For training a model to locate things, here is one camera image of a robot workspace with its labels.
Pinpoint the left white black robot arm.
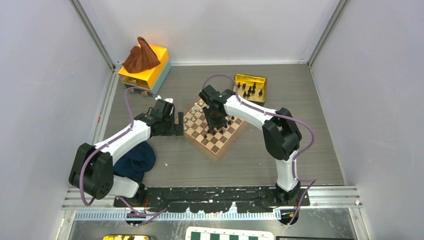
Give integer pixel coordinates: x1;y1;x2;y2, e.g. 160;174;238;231
68;97;183;207

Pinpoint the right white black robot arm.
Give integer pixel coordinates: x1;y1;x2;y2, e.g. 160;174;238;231
199;85;302;206

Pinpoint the wooden chess board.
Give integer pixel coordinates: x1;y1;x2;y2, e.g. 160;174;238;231
183;97;248;161

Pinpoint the black chess piece cluster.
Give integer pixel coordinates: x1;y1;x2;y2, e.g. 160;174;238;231
200;116;238;139

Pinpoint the white chess piece row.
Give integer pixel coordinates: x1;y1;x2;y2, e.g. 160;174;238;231
183;97;208;133

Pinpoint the green white chess mat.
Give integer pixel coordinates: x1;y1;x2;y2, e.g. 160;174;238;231
185;226;276;240

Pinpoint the yellow storage box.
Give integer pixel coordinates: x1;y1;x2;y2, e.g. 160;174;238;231
118;45;171;94

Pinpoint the gold metal tray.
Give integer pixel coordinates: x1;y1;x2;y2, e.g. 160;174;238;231
234;73;267;106

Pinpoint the dark blue cloth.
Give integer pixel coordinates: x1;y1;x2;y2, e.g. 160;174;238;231
113;141;156;182

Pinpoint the brown cloth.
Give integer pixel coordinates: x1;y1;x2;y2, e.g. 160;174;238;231
122;36;161;74

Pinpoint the gold tin at bottom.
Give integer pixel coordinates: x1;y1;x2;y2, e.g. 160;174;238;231
103;234;152;240

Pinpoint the black mounting base plate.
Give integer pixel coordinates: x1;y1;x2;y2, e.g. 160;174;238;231
113;185;310;214

